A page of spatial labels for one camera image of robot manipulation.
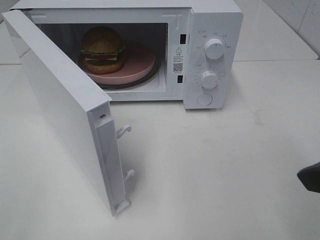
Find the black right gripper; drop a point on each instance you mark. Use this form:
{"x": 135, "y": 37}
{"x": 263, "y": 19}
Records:
{"x": 310, "y": 177}

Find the round white door button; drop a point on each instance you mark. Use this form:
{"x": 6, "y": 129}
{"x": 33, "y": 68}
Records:
{"x": 205, "y": 99}

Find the pink round plate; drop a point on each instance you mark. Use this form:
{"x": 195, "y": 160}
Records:
{"x": 138, "y": 61}

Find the white microwave door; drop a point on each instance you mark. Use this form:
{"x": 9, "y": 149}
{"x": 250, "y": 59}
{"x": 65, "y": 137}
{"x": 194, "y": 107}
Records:
{"x": 76, "y": 107}

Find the burger with lettuce and cheese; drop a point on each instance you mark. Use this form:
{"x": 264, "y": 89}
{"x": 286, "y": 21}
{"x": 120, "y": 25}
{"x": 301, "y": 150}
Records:
{"x": 102, "y": 50}

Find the lower white timer knob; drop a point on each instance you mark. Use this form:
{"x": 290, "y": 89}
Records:
{"x": 209, "y": 79}

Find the upper white power knob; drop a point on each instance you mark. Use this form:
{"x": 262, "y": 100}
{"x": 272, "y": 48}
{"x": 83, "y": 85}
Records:
{"x": 214, "y": 48}

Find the white microwave oven body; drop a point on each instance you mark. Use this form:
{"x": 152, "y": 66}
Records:
{"x": 159, "y": 24}

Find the white warning label sticker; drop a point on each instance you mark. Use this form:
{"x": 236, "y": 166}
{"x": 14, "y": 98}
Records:
{"x": 178, "y": 58}

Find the glass microwave turntable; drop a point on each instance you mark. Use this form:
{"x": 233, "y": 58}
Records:
{"x": 149, "y": 76}

